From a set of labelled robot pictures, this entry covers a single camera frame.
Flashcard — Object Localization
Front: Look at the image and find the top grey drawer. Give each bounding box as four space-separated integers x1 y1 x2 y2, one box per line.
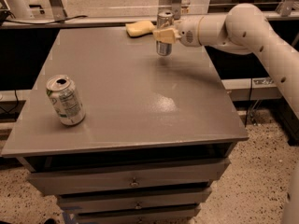
28 158 230 195

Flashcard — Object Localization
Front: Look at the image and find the grey drawer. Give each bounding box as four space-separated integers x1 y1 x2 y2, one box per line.
28 158 230 195
58 187 211 214
76 204 199 224

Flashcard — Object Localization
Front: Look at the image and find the yellow sponge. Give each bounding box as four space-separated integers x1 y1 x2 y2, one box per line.
125 21 155 37

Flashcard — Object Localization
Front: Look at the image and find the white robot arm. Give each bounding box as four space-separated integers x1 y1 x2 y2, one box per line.
154 4 298 224

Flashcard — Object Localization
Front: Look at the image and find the silver redbull can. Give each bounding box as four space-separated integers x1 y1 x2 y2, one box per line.
156 10 174 56

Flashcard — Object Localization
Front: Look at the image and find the black cable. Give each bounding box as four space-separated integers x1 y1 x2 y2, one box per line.
4 14 88 25

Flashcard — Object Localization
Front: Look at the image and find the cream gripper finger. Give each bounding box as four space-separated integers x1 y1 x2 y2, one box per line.
152 27 181 44

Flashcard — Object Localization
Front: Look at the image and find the middle grey drawer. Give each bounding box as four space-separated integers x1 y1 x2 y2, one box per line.
58 187 211 214

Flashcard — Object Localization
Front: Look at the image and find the white pipe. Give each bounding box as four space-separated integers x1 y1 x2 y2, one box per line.
7 0 34 19

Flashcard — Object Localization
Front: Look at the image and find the bottom grey drawer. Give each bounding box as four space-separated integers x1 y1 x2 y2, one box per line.
76 204 199 224

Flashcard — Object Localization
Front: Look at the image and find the grey metal rail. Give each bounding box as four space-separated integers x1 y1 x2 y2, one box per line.
0 10 299 30

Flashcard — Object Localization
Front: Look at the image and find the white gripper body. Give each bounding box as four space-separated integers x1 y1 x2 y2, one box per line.
175 16 203 47

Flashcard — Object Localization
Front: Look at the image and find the white green 7up can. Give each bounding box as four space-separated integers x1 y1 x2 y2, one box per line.
46 75 85 126

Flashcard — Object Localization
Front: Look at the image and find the grey drawer cabinet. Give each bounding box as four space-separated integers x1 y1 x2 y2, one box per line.
0 23 249 224

